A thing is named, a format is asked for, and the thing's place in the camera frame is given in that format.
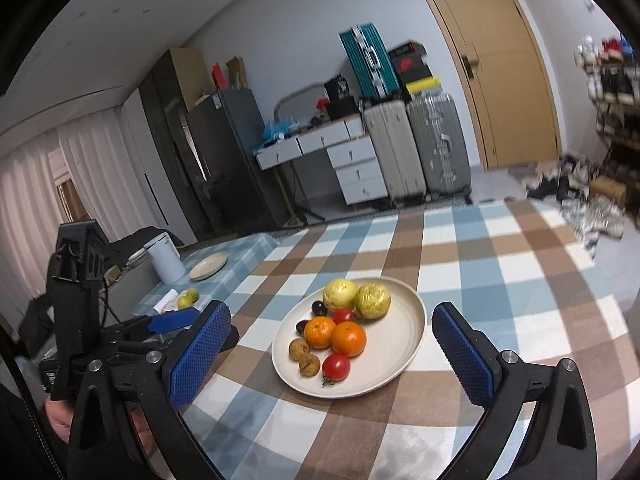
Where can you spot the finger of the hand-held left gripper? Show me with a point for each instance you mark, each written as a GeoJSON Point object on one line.
{"type": "Point", "coordinates": [172, 321]}
{"type": "Point", "coordinates": [231, 339]}

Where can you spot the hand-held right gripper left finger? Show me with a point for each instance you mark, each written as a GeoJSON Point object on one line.
{"type": "Point", "coordinates": [200, 350]}

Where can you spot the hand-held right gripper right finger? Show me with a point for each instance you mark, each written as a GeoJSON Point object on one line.
{"type": "Point", "coordinates": [462, 355]}

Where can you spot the brown longan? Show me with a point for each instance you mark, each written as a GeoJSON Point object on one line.
{"type": "Point", "coordinates": [309, 364]}
{"type": "Point", "coordinates": [299, 348]}

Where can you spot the large cream plate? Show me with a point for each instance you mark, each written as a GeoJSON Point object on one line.
{"type": "Point", "coordinates": [395, 340]}

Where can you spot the dark plum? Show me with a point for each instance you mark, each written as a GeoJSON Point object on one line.
{"type": "Point", "coordinates": [301, 327]}
{"type": "Point", "coordinates": [318, 307]}

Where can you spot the orange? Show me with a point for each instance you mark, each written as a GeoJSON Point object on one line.
{"type": "Point", "coordinates": [320, 332]}
{"type": "Point", "coordinates": [349, 338]}

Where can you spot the red tomato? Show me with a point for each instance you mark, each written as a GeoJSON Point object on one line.
{"type": "Point", "coordinates": [336, 366]}
{"type": "Point", "coordinates": [343, 316]}

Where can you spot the person's left hand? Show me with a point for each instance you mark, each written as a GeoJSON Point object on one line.
{"type": "Point", "coordinates": [57, 417]}

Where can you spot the green lime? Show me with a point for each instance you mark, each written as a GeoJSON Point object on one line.
{"type": "Point", "coordinates": [187, 300]}

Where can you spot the white kettle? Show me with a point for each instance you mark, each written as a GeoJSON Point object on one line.
{"type": "Point", "coordinates": [165, 257]}

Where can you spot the small cream plate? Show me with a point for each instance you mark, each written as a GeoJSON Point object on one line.
{"type": "Point", "coordinates": [208, 266]}

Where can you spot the small white dish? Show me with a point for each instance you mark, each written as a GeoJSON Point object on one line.
{"type": "Point", "coordinates": [136, 260]}

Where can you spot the light blue checked tablecloth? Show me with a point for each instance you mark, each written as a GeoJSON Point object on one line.
{"type": "Point", "coordinates": [240, 260]}

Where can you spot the checked blanket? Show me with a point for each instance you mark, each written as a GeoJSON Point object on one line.
{"type": "Point", "coordinates": [500, 260]}

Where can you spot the rough yellow guava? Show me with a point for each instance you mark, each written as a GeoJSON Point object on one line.
{"type": "Point", "coordinates": [373, 301]}

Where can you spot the white curtain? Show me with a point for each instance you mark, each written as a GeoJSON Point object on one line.
{"type": "Point", "coordinates": [30, 210]}

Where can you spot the smooth yellow guava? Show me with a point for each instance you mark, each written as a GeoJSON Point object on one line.
{"type": "Point", "coordinates": [340, 293]}

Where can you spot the person's black jacket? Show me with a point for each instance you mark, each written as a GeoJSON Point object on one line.
{"type": "Point", "coordinates": [25, 435]}

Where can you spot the dark grey refrigerator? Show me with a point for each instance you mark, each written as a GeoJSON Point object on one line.
{"type": "Point", "coordinates": [235, 150]}

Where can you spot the pile of shoes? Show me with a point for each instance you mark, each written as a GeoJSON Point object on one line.
{"type": "Point", "coordinates": [595, 215]}

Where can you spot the beige suitcase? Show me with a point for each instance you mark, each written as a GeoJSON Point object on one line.
{"type": "Point", "coordinates": [395, 155]}

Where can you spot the dark wardrobe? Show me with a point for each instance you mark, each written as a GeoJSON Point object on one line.
{"type": "Point", "coordinates": [165, 110]}

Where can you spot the silver suitcase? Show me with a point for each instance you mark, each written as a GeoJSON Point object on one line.
{"type": "Point", "coordinates": [440, 145]}

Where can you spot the blue plastic bag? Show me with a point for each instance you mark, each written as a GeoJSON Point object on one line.
{"type": "Point", "coordinates": [280, 129]}

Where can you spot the white desk with drawers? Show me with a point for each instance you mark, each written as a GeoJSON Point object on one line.
{"type": "Point", "coordinates": [355, 160]}

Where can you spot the brown floor box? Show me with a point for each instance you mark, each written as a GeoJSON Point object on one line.
{"type": "Point", "coordinates": [607, 191]}

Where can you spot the large cardboard box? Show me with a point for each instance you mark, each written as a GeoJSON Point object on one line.
{"type": "Point", "coordinates": [192, 75]}

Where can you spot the small red box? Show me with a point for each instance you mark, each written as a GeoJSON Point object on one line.
{"type": "Point", "coordinates": [220, 76]}

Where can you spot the narrow cardboard box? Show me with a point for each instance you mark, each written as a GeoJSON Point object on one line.
{"type": "Point", "coordinates": [236, 72]}

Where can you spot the yellow and black box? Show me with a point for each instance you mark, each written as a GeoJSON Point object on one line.
{"type": "Point", "coordinates": [422, 86]}

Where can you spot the shoe rack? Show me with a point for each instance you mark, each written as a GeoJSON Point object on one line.
{"type": "Point", "coordinates": [615, 110]}

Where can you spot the wooden door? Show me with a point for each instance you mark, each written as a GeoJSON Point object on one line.
{"type": "Point", "coordinates": [500, 60]}

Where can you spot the red and black box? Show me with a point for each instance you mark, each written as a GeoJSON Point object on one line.
{"type": "Point", "coordinates": [407, 62]}

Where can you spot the teal suitcase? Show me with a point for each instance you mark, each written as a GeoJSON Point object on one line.
{"type": "Point", "coordinates": [367, 60]}

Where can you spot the grey arched frame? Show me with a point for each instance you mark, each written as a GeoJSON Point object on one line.
{"type": "Point", "coordinates": [300, 91]}

